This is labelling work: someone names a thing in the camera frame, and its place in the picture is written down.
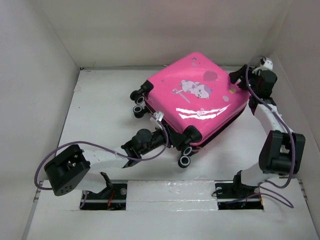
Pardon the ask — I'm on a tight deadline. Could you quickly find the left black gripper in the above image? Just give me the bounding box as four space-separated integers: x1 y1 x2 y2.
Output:
139 123 187 156

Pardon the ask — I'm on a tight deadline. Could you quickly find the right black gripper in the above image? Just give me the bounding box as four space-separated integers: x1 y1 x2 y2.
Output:
226 64 259 95

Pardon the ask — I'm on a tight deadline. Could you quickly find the pink hard-shell suitcase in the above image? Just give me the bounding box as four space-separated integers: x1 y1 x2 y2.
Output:
130 52 250 168

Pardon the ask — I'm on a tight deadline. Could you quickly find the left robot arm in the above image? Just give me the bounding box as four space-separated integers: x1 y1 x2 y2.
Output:
44 128 170 199

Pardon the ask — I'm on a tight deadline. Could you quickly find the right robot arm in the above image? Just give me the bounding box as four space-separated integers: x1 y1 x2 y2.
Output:
229 64 306 197

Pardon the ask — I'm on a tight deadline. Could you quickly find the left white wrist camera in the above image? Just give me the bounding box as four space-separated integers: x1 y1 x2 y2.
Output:
150 111 164 123

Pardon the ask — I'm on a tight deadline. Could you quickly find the aluminium rail right side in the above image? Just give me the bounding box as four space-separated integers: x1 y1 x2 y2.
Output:
249 69 264 99

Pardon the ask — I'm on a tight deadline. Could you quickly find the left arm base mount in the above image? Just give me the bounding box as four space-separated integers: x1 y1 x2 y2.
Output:
79 172 128 211

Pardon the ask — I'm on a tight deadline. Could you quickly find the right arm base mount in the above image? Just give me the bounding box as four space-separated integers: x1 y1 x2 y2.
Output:
211 171 264 210

